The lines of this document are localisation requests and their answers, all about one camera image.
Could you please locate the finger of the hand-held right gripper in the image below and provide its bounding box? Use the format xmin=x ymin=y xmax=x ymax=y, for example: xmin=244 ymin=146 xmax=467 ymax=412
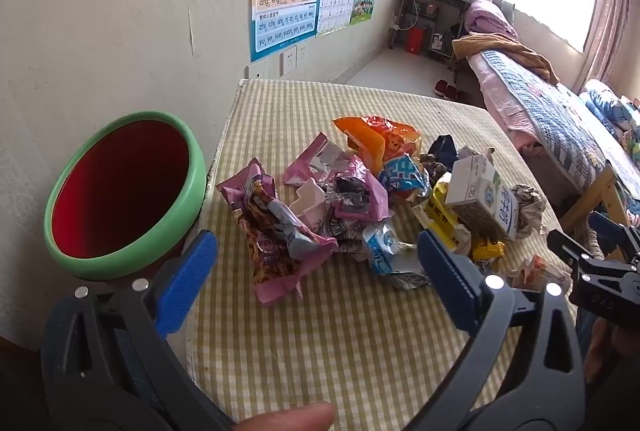
xmin=587 ymin=210 xmax=640 ymax=244
xmin=546 ymin=229 xmax=601 ymax=266

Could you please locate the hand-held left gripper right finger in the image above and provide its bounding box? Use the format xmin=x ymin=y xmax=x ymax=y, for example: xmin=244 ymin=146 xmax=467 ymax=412
xmin=416 ymin=228 xmax=587 ymax=431

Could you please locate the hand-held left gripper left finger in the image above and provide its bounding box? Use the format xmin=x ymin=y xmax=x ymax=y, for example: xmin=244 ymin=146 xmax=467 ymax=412
xmin=42 ymin=230 xmax=236 ymax=431

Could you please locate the gold yellow wrapper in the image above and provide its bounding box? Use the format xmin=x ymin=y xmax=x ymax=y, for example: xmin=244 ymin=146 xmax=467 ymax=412
xmin=470 ymin=236 xmax=507 ymax=262

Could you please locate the green waste bin red inside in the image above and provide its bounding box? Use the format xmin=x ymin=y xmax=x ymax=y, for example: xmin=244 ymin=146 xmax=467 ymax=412
xmin=42 ymin=111 xmax=208 ymax=282

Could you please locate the brown silver wrapper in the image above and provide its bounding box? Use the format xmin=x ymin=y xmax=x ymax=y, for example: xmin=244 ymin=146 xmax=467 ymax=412
xmin=419 ymin=153 xmax=448 ymax=184

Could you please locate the dark blue cookie wrapper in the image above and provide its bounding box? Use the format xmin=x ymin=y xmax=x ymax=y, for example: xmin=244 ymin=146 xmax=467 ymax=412
xmin=425 ymin=134 xmax=460 ymax=172

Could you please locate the person's right hand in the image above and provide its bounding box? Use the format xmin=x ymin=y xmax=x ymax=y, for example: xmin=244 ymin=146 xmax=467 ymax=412
xmin=582 ymin=318 xmax=640 ymax=387

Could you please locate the person's left hand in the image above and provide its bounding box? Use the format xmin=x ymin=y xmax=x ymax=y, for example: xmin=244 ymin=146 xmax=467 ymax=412
xmin=235 ymin=401 xmax=335 ymax=431

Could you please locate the wooden chair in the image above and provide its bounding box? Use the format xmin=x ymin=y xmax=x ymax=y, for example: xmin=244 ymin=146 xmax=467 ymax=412
xmin=560 ymin=166 xmax=640 ymax=257

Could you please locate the pink candy wrapper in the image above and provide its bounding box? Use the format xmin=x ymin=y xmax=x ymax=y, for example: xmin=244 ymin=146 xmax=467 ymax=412
xmin=510 ymin=255 xmax=571 ymax=294

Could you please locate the yellow white wrapper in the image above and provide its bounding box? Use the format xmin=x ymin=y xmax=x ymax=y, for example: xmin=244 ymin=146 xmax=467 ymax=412
xmin=412 ymin=183 xmax=473 ymax=252

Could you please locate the light blue wrapper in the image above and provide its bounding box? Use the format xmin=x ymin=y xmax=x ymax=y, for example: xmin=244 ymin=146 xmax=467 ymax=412
xmin=362 ymin=221 xmax=426 ymax=277

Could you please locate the white milk carton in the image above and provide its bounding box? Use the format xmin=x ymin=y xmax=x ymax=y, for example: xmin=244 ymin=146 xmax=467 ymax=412
xmin=444 ymin=154 xmax=521 ymax=243

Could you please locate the purple snack wrapper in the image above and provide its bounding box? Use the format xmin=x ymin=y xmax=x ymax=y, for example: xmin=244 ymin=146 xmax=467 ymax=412
xmin=216 ymin=157 xmax=338 ymax=308

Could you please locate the yellow checked tablecloth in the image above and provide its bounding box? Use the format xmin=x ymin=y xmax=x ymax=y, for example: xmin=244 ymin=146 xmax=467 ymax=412
xmin=185 ymin=78 xmax=576 ymax=431

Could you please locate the grey printed wrapper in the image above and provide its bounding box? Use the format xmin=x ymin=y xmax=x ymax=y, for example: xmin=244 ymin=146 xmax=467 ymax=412
xmin=327 ymin=218 xmax=371 ymax=254

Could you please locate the blue white snack wrapper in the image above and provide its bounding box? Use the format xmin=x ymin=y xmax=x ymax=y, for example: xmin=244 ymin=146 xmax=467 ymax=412
xmin=377 ymin=153 xmax=432 ymax=202

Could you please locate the blue printed pillow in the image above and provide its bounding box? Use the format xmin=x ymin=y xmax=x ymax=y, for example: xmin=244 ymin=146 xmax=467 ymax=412
xmin=582 ymin=81 xmax=640 ymax=152

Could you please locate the pink silver wrapper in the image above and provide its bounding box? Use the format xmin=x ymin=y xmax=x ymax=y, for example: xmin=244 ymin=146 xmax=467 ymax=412
xmin=325 ymin=156 xmax=391 ymax=224

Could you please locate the blue checked quilt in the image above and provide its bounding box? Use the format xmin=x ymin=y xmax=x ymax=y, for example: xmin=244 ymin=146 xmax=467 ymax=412
xmin=480 ymin=48 xmax=640 ymax=202

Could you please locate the white plastic tray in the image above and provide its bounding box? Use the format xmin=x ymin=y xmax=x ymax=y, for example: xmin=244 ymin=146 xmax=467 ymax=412
xmin=289 ymin=177 xmax=328 ymax=224

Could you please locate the pink bedsheet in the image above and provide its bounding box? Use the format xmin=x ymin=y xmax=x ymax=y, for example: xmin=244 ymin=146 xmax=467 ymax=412
xmin=467 ymin=56 xmax=536 ymax=146

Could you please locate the pink torn wrapper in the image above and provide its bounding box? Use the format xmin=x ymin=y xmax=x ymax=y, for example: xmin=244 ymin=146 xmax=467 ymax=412
xmin=281 ymin=132 xmax=351 ymax=186

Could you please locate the orange snack bag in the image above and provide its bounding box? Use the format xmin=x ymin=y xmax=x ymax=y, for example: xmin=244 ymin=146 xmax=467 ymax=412
xmin=332 ymin=115 xmax=422 ymax=174

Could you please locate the brown towel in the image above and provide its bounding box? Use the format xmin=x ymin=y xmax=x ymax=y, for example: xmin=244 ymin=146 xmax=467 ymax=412
xmin=452 ymin=32 xmax=560 ymax=84

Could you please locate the pink folded blanket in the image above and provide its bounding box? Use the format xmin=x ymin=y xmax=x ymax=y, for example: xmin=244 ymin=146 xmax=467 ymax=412
xmin=462 ymin=0 xmax=518 ymax=39

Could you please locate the red box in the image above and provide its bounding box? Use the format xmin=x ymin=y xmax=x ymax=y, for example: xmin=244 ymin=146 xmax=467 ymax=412
xmin=405 ymin=27 xmax=426 ymax=54

